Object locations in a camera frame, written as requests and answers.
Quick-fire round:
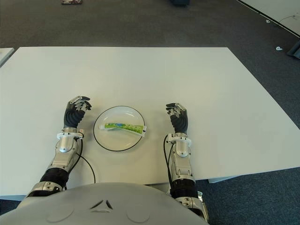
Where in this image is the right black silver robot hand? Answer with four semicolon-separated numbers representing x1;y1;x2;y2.
165;102;189;134

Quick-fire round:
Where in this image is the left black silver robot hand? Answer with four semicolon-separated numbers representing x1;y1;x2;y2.
63;95;92;129

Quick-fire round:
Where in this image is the green white toothpaste tube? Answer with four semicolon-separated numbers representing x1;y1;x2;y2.
100;122;147;137

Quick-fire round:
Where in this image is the white plate with black rim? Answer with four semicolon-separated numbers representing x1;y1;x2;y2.
93;106;146;152

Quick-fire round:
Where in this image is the white side table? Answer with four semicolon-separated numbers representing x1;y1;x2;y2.
0;47;15;68

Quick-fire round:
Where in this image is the grey robot torso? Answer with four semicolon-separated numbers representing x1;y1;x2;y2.
0;182;210;225

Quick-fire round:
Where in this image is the dark blue floor object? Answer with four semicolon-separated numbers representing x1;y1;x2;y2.
171;0;191;8

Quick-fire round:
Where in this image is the grey blue floor object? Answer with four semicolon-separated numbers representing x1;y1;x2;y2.
286;41;300;59

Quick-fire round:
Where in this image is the white table with black edge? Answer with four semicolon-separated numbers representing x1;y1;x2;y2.
235;0;300;38

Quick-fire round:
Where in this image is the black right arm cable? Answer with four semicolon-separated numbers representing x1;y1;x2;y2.
164;135;174;188

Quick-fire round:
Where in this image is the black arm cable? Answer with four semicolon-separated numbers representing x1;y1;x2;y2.
64;153;96;190
164;135;174;188

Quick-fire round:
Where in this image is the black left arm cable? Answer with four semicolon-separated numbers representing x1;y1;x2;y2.
64;153;96;190

